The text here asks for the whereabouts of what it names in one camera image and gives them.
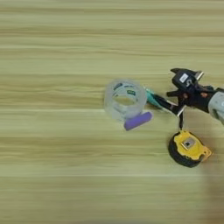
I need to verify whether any purple rectangular eraser block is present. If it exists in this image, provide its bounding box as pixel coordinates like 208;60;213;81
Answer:
123;111;153;131

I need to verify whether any clear adhesive tape roll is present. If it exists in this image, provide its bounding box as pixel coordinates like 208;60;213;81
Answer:
103;78;148;123

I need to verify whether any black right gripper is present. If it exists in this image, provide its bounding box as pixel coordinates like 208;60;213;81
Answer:
152;67;217;117

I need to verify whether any green and white glue stick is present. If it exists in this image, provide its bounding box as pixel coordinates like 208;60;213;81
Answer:
144;87;179;115

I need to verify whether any yellow tape measure black strap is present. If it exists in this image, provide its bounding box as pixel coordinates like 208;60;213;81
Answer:
167;111;214;169

